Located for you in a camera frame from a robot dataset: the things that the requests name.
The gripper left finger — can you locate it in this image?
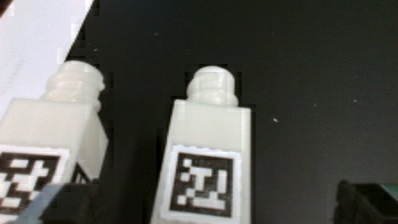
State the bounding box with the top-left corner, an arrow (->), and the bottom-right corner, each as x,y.
16,183 -> 97,224

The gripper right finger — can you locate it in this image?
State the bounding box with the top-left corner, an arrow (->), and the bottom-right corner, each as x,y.
335,181 -> 398,224

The white table leg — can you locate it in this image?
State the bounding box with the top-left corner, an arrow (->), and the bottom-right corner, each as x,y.
0,61 -> 108,224
149,66 -> 250,224

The white sheet with tags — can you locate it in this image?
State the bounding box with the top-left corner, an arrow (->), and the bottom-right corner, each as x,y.
0,0 -> 94,116

